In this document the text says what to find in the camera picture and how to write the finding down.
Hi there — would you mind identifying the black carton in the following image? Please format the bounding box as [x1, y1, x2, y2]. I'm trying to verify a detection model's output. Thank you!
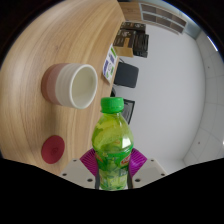
[114, 21, 150, 59]

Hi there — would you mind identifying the wooden shelf cabinet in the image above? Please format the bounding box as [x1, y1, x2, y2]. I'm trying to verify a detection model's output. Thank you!
[118, 1, 188, 34]

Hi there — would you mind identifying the black office chair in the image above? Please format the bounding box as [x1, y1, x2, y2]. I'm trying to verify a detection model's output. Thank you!
[113, 61, 140, 89]

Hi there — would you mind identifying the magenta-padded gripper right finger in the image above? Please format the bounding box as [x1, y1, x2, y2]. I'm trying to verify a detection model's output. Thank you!
[128, 148, 169, 190]

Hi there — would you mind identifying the brown cardboard box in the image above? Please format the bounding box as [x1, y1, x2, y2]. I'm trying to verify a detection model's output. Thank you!
[112, 43, 135, 58]

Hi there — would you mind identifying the green drink bottle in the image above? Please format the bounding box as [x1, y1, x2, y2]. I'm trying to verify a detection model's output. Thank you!
[91, 96, 135, 192]

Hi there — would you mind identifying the white and brown cup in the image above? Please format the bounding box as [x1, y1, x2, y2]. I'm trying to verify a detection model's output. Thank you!
[41, 62, 99, 110]

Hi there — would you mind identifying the flat round red coaster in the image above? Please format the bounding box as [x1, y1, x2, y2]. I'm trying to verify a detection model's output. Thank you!
[40, 134, 66, 165]

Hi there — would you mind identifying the long ceiling light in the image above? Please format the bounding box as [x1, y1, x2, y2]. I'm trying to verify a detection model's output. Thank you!
[206, 34, 219, 53]

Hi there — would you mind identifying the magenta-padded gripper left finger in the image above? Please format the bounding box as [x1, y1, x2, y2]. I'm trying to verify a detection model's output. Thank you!
[58, 148, 99, 190]

